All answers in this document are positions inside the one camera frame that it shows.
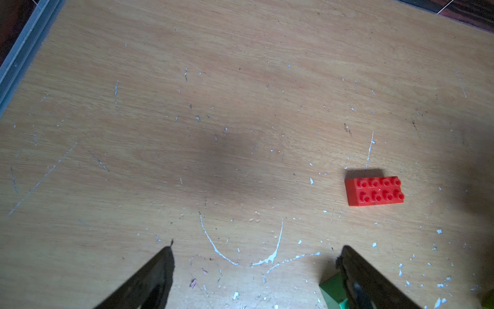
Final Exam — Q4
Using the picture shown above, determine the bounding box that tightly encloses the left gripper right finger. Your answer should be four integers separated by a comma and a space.
337, 245, 419, 309

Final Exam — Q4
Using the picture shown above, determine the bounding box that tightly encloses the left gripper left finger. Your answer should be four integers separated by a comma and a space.
96, 245, 175, 308

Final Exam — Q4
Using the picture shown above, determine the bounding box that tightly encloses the green small lego brick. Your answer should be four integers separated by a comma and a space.
319, 272, 349, 309

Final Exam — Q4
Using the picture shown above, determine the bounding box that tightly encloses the red lego brick upper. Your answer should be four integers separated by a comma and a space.
345, 176, 405, 207

